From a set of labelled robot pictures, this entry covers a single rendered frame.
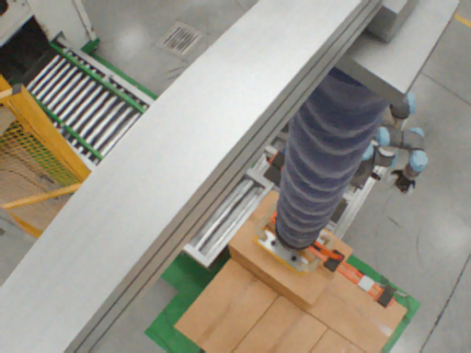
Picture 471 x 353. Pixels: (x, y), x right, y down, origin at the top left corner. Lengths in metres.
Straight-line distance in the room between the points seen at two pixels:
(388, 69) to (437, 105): 3.66
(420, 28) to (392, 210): 3.04
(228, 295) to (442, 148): 2.34
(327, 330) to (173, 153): 2.57
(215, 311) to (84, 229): 2.51
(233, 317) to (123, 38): 2.97
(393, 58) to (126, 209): 0.50
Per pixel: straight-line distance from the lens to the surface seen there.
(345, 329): 2.97
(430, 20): 0.85
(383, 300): 2.35
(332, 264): 2.32
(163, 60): 4.36
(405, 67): 0.76
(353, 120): 0.99
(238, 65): 0.49
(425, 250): 3.80
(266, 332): 2.91
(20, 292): 0.47
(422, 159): 1.85
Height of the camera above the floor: 3.45
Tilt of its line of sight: 69 degrees down
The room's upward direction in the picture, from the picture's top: 6 degrees counter-clockwise
